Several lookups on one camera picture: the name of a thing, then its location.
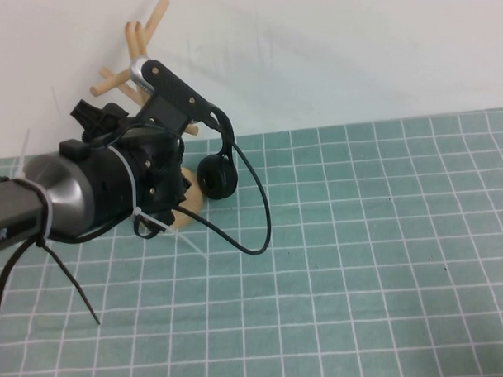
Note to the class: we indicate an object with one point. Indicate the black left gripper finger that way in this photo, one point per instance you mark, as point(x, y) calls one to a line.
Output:
point(96, 117)
point(180, 195)

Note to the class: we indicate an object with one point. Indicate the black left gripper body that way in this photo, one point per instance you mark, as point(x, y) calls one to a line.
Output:
point(156, 171)

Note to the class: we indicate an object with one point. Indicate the black over-ear headphones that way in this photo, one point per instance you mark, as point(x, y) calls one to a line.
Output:
point(218, 177)

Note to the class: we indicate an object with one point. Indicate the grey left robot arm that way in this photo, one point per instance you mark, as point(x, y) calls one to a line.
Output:
point(65, 191)

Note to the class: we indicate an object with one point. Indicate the wooden branch headphone stand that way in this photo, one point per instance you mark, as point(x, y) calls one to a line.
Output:
point(147, 30)

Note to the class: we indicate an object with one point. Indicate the white zip tie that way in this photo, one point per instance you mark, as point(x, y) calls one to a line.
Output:
point(47, 212)
point(129, 180)

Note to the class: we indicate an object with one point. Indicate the black zip tie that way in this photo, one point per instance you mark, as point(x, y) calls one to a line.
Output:
point(71, 281)

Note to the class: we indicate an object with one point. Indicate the green white checked tablecloth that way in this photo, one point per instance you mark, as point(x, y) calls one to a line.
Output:
point(341, 284)

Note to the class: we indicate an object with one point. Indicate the silver wrist camera black mount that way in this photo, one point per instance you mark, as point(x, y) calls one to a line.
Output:
point(171, 85)

